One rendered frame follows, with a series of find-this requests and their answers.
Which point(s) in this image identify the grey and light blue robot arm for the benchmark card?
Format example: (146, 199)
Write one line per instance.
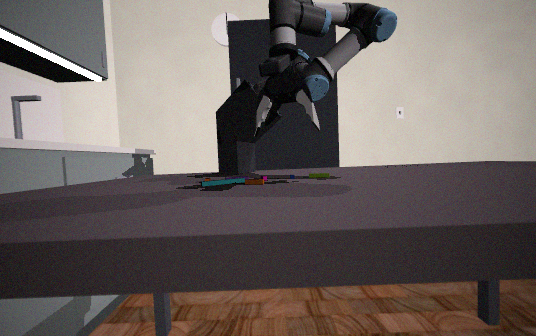
(367, 23)

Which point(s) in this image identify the turquoise rod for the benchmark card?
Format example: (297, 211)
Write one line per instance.
(221, 182)

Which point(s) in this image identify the lime green rod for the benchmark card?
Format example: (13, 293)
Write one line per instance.
(319, 175)

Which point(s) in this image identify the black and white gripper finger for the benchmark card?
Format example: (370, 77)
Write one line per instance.
(304, 98)
(262, 108)

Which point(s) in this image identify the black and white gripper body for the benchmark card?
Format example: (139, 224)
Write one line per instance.
(282, 86)

